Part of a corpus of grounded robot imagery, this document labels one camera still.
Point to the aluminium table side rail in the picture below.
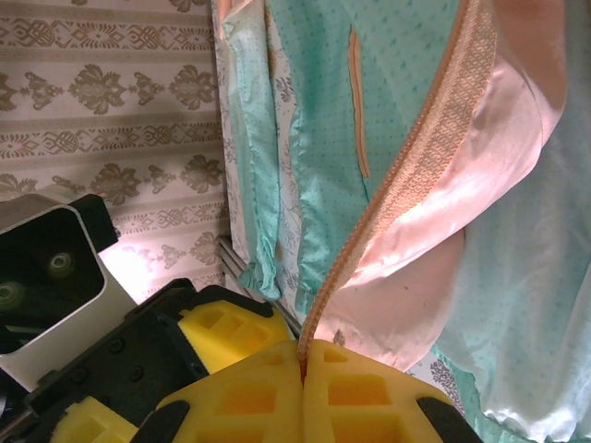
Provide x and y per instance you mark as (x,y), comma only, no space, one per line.
(240,267)

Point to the teal and peach zip jacket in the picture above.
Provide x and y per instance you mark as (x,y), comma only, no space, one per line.
(323,92)

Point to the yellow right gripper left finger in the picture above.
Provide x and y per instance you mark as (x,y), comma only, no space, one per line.
(240,401)

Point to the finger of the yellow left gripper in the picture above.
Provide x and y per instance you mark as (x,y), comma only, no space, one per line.
(88,424)
(231,323)

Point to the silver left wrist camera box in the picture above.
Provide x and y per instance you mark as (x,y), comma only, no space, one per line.
(99,281)

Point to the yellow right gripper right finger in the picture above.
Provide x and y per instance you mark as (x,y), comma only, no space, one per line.
(369,406)

